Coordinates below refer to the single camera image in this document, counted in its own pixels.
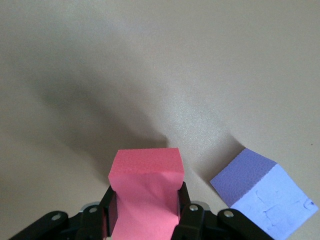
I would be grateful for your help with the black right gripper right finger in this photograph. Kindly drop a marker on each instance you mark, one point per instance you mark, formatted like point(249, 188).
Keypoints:
point(200, 225)

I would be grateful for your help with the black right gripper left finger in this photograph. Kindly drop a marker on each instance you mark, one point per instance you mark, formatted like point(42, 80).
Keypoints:
point(82, 225)

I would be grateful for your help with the crimson foam cube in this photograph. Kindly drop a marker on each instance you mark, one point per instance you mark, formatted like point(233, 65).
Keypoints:
point(146, 200)

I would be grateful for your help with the purple foam cube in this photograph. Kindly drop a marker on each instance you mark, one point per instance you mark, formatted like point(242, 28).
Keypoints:
point(265, 200)

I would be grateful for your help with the brown table cover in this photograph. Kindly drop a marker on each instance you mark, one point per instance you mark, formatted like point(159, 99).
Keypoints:
point(160, 62)

